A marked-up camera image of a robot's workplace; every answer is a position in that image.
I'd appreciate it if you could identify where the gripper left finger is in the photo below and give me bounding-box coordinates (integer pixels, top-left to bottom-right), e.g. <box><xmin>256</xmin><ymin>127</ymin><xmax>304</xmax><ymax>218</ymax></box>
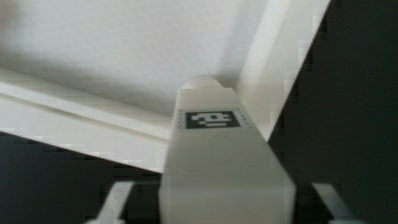
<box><xmin>85</xmin><ymin>181</ymin><xmax>133</xmax><ymax>224</ymax></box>

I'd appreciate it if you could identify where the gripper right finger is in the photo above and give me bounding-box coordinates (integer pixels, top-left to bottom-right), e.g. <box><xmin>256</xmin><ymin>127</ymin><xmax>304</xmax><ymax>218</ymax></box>
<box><xmin>313</xmin><ymin>183</ymin><xmax>363</xmax><ymax>224</ymax></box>

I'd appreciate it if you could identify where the white leg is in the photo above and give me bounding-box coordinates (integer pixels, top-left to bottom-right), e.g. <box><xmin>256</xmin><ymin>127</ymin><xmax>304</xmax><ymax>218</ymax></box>
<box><xmin>158</xmin><ymin>76</ymin><xmax>297</xmax><ymax>224</ymax></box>

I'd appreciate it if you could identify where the white desk tabletop tray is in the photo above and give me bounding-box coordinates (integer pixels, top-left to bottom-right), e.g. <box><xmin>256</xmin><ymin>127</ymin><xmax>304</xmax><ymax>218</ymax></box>
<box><xmin>0</xmin><ymin>0</ymin><xmax>331</xmax><ymax>138</ymax></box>

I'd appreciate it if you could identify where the white U-shaped fence frame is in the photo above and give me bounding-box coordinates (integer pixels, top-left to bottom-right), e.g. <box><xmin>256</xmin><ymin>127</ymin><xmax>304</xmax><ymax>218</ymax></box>
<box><xmin>0</xmin><ymin>96</ymin><xmax>167</xmax><ymax>173</ymax></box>

